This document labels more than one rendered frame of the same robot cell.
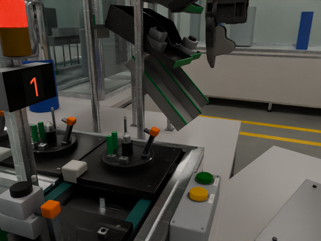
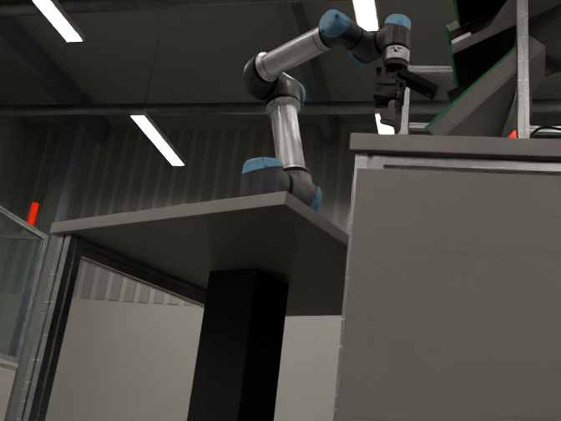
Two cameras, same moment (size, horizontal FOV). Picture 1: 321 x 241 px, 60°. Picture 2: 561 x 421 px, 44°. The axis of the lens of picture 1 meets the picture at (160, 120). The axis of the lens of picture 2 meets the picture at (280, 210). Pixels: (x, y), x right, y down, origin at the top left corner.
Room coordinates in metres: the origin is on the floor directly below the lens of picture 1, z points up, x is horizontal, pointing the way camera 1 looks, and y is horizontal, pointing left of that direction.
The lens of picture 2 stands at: (2.26, -0.63, 0.35)
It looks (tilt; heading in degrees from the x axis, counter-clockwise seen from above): 20 degrees up; 172
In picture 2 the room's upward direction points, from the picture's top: 7 degrees clockwise
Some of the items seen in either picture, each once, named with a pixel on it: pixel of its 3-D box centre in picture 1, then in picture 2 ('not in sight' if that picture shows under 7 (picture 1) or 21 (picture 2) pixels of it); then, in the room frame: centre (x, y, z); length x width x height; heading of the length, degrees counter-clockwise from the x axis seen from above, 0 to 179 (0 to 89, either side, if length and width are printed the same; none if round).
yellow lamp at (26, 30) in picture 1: (15, 41); not in sight; (0.53, 0.27, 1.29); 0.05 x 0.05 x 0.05
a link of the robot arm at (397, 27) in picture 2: not in sight; (396, 36); (0.64, -0.13, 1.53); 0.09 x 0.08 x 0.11; 33
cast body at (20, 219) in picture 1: (19, 204); not in sight; (0.35, 0.21, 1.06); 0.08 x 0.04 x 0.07; 71
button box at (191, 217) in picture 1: (197, 207); not in sight; (0.52, -0.08, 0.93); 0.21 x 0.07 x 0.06; 161
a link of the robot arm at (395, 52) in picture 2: not in sight; (395, 58); (0.65, -0.13, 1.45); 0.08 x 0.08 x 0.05
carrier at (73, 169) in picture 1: (126, 145); not in sight; (0.67, 0.09, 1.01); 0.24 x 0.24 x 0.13; 71
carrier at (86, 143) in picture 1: (50, 134); not in sight; (0.75, 0.32, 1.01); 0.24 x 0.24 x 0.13; 71
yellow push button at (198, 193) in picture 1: (198, 195); not in sight; (0.52, -0.08, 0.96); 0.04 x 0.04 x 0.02
